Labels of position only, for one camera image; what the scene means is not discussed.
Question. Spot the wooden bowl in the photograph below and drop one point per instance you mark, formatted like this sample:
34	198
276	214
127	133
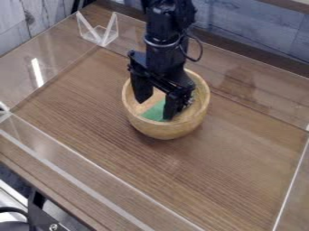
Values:
183	123

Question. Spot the green rectangular stick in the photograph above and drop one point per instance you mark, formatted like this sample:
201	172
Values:
154	113

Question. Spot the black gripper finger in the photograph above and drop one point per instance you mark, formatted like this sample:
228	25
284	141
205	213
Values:
141	84
178	99

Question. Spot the clear acrylic enclosure wall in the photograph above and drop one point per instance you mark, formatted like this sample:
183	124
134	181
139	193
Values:
93	193

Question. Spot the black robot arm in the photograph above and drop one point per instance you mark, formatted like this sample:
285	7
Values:
169	17

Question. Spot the black table frame leg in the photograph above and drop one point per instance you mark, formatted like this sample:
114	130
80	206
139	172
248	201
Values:
47	217

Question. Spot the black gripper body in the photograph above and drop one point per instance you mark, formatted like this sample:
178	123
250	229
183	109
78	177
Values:
163	61

